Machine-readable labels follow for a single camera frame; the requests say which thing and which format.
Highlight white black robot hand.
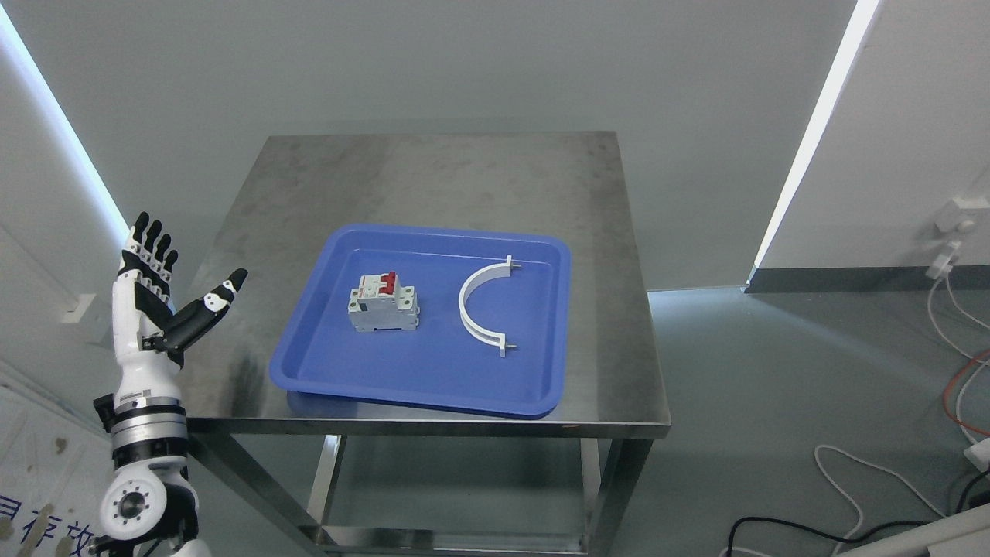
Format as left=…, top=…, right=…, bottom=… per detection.
left=111, top=212, right=248, bottom=405

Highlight white circuit breaker red switches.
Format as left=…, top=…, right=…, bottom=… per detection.
left=347, top=272, right=420, bottom=333

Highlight blue plastic tray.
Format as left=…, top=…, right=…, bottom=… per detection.
left=268, top=224, right=572, bottom=419

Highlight stainless steel table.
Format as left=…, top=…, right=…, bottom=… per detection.
left=179, top=132, right=671, bottom=556

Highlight white curved pipe clamp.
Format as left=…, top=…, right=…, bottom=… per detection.
left=456, top=256, right=521, bottom=359

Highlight white power cable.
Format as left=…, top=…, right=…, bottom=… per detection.
left=926, top=240, right=990, bottom=449

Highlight orange cable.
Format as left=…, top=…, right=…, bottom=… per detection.
left=942, top=350, right=990, bottom=437

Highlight white wall power outlet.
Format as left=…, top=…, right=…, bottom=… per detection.
left=934, top=196, right=986, bottom=235

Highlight black floor cable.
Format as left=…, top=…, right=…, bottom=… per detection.
left=723, top=473, right=990, bottom=557

